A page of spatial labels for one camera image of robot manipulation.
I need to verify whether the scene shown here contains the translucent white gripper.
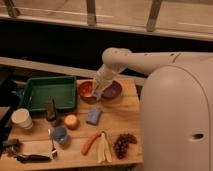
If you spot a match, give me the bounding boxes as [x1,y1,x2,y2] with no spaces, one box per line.
[92,64,117,93]

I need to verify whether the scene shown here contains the light blue towel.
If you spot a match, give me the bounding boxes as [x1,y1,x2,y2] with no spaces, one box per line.
[92,90,103,100]

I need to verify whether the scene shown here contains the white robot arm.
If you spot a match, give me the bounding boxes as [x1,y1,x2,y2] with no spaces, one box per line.
[94,48,213,171]

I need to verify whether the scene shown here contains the purple bowl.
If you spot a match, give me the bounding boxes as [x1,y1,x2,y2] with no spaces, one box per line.
[102,81,122,99]

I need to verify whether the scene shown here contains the red bowl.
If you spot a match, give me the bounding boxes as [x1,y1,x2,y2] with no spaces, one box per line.
[78,81,96,102]

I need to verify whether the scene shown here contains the blue sponge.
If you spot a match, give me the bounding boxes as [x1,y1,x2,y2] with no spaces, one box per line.
[86,107,101,125]

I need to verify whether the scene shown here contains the green plastic tray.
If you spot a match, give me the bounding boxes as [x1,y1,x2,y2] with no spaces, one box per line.
[20,76,77,112]

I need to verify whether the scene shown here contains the yellow orange round fruit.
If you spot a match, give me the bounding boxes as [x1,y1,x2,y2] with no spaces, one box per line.
[64,115,79,130]

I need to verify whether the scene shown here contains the wooden board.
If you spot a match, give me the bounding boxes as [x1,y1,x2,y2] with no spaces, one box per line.
[0,79,143,171]

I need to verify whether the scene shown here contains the brown bottle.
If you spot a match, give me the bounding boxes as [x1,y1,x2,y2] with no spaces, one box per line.
[45,98,57,122]

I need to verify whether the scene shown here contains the orange carrot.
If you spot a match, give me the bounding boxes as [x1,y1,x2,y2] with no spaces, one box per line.
[81,132,101,155]

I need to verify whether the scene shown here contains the dark red grapes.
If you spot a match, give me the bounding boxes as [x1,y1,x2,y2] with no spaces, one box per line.
[113,133,137,159]

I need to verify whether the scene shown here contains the blue cup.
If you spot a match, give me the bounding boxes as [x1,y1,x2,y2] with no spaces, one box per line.
[52,126,68,145]

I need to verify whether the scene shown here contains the yellow banana peel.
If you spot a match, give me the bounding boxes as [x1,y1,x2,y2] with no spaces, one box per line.
[97,132,112,163]

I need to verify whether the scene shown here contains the white cup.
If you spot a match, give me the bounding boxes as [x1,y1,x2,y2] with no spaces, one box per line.
[11,108,33,130]

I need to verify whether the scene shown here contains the metal fork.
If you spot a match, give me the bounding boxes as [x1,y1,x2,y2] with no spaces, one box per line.
[48,129,58,159]

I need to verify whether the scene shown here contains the small dark brush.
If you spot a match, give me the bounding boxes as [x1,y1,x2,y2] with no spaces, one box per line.
[2,139,20,148]

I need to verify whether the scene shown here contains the black handled tool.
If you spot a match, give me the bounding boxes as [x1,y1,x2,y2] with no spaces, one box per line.
[16,154,51,163]

